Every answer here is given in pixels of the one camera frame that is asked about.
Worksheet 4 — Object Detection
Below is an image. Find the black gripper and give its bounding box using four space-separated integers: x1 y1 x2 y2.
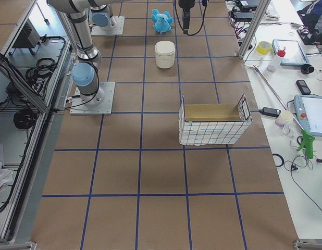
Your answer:
178 0 193 35

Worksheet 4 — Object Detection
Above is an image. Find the cream trash can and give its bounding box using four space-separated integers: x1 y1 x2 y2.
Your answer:
155 41 176 69

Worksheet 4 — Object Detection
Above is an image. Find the blue plush elephant toy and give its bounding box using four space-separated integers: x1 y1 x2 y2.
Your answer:
151 9 174 34

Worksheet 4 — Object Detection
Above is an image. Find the black power adapter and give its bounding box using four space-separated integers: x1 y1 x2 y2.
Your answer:
233 12 254 22

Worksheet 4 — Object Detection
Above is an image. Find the yellow tape roll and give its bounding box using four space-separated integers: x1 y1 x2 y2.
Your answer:
256 41 272 55

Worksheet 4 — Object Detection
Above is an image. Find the white bottle red cap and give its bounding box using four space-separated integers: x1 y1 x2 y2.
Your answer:
267 47 286 72

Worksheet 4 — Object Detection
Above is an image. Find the white grid cardboard box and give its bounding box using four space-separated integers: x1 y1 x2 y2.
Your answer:
179 95 252 146

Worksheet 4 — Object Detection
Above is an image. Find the upper teach pendant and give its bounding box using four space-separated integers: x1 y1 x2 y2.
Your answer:
272 39 309 66

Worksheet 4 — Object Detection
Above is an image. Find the teach pendant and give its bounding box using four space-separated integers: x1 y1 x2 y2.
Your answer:
272 39 309 66
294 95 322 137

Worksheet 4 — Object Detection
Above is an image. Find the black usb adapter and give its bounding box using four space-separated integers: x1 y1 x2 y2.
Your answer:
259 107 281 118

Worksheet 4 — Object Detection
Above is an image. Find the white purple cup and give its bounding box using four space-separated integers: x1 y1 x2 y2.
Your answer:
275 110 293 127

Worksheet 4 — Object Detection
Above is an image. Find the grey control box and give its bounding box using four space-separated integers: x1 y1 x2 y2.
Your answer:
9 19 40 55

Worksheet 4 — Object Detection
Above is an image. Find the lower teach pendant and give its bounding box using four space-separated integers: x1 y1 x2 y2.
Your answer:
294 95 322 137

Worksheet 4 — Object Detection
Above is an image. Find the blue tape roll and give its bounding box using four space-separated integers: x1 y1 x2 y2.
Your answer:
273 153 284 168

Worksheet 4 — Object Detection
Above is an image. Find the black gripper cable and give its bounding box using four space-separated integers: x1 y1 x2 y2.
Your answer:
174 0 207 36

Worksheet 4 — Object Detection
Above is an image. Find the aluminium frame post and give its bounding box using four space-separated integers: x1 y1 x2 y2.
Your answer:
238 0 270 59

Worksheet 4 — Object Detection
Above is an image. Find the green handled reach grabber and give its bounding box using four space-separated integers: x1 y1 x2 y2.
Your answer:
249 65 315 159

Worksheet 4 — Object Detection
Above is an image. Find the black earphone cable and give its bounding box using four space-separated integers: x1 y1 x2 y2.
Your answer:
283 155 322 222

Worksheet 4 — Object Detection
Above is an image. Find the black coiled cable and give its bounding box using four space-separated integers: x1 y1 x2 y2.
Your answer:
13 107 34 130

